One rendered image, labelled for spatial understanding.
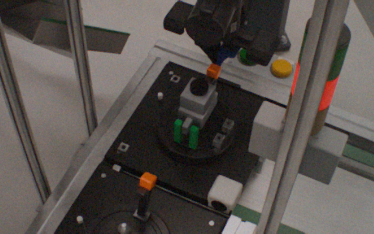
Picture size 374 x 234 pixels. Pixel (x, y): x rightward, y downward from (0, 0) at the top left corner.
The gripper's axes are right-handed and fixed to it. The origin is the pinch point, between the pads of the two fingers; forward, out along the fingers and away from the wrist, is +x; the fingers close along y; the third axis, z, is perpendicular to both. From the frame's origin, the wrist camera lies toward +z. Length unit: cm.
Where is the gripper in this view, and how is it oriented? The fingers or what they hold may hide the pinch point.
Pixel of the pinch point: (219, 52)
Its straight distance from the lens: 102.4
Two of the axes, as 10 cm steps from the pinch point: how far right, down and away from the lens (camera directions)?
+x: -0.2, 5.8, 8.1
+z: 4.4, -7.2, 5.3
